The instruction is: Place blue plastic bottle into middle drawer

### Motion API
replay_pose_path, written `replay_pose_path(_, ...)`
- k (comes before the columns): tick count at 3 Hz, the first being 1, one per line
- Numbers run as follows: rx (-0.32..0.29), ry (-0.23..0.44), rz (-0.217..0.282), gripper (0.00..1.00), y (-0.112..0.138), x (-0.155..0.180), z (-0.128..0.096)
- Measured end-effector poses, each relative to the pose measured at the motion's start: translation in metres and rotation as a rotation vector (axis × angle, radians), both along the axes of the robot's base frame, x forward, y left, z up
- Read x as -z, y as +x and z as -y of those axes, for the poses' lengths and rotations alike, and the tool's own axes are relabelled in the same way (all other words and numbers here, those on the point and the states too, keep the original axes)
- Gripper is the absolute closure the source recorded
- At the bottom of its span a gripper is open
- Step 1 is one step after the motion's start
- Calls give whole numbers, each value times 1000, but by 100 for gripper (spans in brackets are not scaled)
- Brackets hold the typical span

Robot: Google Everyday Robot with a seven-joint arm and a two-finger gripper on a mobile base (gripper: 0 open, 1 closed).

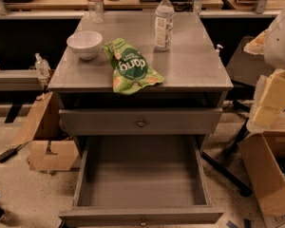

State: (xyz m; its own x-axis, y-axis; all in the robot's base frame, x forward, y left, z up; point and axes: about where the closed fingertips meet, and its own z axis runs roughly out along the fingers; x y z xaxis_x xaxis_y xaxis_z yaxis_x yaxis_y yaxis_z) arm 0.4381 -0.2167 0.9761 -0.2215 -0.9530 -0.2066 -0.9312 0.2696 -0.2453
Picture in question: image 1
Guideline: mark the grey drawer cabinet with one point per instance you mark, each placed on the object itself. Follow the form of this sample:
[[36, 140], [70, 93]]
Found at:
[[194, 74]]

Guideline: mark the cardboard box left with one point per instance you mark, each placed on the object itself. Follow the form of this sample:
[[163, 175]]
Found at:
[[51, 149]]

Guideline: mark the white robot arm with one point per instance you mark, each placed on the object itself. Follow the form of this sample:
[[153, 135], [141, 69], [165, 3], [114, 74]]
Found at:
[[274, 53]]

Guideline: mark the cardboard box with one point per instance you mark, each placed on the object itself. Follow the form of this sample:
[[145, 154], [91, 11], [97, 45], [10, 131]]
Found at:
[[51, 149], [259, 152]]

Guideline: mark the small sanitizer bottle left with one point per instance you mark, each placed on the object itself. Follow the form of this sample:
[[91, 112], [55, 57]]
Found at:
[[42, 65]]

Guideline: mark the closed upper drawer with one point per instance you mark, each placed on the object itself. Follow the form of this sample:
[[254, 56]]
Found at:
[[80, 122]]

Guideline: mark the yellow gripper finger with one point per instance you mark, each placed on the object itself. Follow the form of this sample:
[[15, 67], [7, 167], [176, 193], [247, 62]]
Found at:
[[273, 98], [263, 116]]

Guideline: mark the cardboard box right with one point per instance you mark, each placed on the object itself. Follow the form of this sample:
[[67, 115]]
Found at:
[[259, 152]]

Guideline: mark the green snack bag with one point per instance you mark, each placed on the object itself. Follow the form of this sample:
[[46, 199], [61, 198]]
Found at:
[[131, 72]]

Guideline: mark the white ceramic bowl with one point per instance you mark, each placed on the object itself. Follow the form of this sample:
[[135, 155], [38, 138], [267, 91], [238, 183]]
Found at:
[[86, 44]]

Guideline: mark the clear water bottle background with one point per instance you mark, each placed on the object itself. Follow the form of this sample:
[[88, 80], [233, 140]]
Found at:
[[96, 10]]

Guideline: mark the clear plastic bottle white cap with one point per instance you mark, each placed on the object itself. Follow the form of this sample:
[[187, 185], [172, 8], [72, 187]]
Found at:
[[164, 25]]

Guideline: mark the open middle drawer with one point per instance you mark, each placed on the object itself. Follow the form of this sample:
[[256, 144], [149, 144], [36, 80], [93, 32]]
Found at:
[[140, 180]]

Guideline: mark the black power adapter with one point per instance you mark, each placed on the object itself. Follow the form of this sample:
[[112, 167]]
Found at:
[[8, 154]]

